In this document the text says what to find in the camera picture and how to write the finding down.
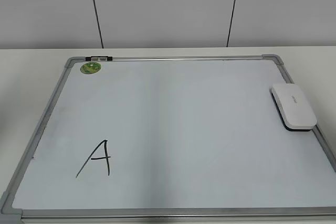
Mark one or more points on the white board eraser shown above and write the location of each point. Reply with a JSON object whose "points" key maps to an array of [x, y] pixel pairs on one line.
{"points": [[295, 109]]}

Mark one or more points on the round green magnet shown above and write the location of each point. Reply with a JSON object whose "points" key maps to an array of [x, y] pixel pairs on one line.
{"points": [[90, 68]]}

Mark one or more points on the white board with grey frame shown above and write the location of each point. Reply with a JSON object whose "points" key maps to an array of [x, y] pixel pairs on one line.
{"points": [[158, 138]]}

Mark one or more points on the black and grey frame clip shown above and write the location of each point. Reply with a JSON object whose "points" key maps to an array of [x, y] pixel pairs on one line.
{"points": [[99, 58]]}

